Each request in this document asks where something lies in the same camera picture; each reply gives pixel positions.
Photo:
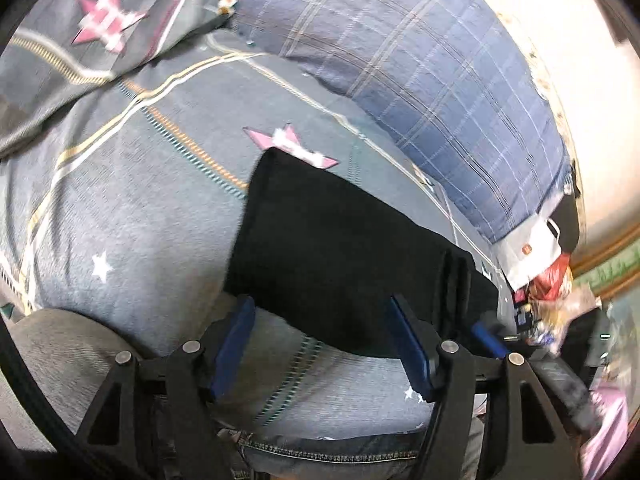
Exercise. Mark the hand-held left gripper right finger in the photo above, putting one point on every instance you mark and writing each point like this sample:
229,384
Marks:
411,342

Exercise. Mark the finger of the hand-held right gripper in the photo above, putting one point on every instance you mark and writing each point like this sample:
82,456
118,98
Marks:
489,338

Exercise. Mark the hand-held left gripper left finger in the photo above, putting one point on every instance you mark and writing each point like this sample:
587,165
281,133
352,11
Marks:
234,342

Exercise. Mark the black pants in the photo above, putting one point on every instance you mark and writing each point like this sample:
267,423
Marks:
325,240

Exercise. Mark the pink cloth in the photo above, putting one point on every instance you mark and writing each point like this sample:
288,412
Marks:
607,425

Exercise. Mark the red plastic bag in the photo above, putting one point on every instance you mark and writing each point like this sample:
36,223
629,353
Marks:
552,277

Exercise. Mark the white paper bag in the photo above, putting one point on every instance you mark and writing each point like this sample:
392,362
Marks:
527,255

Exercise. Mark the black bag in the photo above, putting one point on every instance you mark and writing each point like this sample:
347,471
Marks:
567,225

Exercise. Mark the person's blue jeans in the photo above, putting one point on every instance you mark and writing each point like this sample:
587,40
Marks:
325,455

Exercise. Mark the grey cloth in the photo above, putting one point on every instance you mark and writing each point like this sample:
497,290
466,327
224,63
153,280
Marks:
55,350

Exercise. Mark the blue plaid pillow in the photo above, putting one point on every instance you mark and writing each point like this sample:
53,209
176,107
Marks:
425,85

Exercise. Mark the grey star-patterned quilt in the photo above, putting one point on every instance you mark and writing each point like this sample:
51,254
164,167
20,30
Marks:
75,70

